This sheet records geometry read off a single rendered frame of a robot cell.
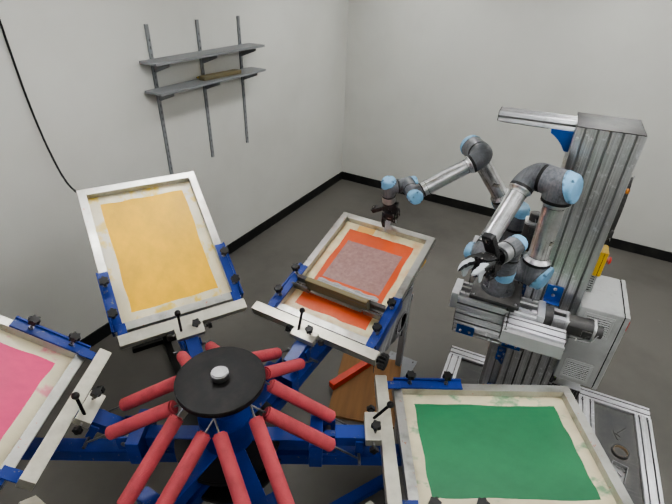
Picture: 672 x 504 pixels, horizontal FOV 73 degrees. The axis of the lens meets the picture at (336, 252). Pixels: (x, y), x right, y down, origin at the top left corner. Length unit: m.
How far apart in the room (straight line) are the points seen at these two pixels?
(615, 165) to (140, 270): 2.15
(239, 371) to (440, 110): 4.53
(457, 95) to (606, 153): 3.60
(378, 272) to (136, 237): 1.25
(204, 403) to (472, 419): 1.10
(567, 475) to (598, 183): 1.16
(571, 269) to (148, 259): 2.02
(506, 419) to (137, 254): 1.86
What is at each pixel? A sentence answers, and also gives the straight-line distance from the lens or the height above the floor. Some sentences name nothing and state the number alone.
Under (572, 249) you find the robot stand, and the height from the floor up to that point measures 1.49.
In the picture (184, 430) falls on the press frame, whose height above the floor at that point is 1.02.
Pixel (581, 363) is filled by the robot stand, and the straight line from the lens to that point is 2.62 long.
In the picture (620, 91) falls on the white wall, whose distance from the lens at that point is 5.37.
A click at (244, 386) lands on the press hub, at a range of 1.64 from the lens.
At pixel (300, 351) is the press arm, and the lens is 2.10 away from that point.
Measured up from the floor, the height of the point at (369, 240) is 1.21.
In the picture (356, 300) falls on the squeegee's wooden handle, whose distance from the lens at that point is 2.21.
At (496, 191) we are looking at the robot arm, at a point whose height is 1.52.
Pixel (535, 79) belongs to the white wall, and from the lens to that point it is 5.40.
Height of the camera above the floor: 2.54
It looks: 32 degrees down
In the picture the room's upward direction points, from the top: 2 degrees clockwise
